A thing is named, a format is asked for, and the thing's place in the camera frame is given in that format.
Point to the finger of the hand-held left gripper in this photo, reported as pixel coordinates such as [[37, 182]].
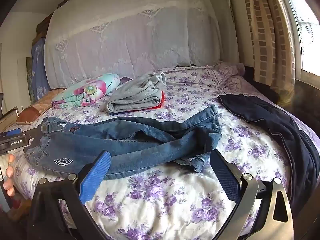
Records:
[[35, 135]]

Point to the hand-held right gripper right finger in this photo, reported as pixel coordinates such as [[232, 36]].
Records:
[[225, 177]]

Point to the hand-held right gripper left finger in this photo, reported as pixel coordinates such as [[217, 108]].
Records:
[[96, 177]]

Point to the blue denim jeans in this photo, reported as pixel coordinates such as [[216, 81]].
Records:
[[125, 140]]

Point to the dark navy pants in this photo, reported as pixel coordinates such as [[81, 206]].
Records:
[[287, 135]]

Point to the person's left hand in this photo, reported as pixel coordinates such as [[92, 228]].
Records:
[[8, 173]]

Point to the orange brown pillow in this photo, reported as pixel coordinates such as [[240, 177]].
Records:
[[47, 100]]

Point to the purple floral bed sheet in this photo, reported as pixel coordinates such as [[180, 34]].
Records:
[[175, 200]]

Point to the green picture panel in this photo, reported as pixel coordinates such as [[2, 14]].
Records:
[[30, 80]]

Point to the blue patterned hanging cloth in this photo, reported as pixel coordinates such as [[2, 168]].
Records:
[[38, 75]]

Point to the folded teal floral blanket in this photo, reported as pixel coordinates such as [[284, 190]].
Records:
[[85, 90]]

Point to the folded grey sweatpants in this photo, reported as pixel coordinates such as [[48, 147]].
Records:
[[140, 95]]

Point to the folded red garment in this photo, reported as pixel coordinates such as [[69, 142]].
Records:
[[162, 100]]

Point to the purple floral pillow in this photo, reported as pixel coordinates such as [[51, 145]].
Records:
[[225, 75]]

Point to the wooden box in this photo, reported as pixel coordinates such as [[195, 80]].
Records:
[[42, 26]]

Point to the white lace cover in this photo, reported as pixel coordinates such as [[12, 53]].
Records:
[[137, 42]]

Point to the beige brick-pattern curtain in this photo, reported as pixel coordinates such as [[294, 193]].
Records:
[[265, 42]]

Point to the bright window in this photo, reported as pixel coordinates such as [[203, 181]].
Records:
[[307, 30]]

